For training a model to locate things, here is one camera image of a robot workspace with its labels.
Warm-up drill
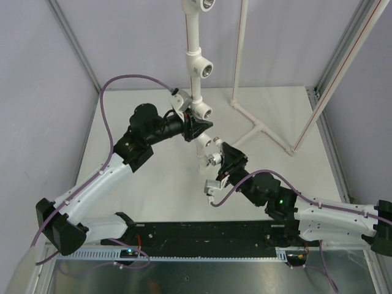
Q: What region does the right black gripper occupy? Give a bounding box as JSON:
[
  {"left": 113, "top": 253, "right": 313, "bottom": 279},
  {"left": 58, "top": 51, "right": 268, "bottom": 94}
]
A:
[{"left": 216, "top": 141, "right": 262, "bottom": 206}]

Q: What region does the white PVC pipe frame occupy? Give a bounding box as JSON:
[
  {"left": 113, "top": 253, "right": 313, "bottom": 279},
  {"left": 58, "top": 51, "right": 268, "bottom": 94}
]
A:
[{"left": 181, "top": 0, "right": 390, "bottom": 176}]

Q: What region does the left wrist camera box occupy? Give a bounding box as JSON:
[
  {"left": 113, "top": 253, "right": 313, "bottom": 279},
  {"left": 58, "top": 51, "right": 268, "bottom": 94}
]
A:
[{"left": 169, "top": 88, "right": 193, "bottom": 113}]

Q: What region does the aluminium table frame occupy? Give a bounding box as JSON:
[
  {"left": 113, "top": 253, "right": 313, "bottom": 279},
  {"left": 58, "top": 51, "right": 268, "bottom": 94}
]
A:
[{"left": 34, "top": 239, "right": 391, "bottom": 293}]

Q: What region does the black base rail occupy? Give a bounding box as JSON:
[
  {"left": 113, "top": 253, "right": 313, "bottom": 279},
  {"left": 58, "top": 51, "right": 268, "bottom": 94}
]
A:
[{"left": 119, "top": 220, "right": 319, "bottom": 258}]

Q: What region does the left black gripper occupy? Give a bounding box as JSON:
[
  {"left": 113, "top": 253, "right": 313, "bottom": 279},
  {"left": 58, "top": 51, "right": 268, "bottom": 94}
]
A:
[{"left": 146, "top": 108, "right": 213, "bottom": 146}]

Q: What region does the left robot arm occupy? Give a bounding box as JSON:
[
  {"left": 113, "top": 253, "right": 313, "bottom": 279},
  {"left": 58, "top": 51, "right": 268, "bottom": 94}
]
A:
[{"left": 36, "top": 104, "right": 213, "bottom": 256}]

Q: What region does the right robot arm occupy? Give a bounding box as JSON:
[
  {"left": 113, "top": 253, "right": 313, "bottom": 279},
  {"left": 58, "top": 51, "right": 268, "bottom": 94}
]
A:
[{"left": 214, "top": 138, "right": 391, "bottom": 256}]

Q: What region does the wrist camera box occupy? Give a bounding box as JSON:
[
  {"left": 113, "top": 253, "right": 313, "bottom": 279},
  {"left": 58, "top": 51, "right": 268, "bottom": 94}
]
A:
[
  {"left": 169, "top": 88, "right": 193, "bottom": 113},
  {"left": 204, "top": 179, "right": 227, "bottom": 204}
]

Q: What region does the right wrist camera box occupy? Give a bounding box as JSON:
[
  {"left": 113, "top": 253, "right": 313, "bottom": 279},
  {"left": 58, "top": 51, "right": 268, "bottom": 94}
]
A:
[{"left": 204, "top": 179, "right": 227, "bottom": 204}]

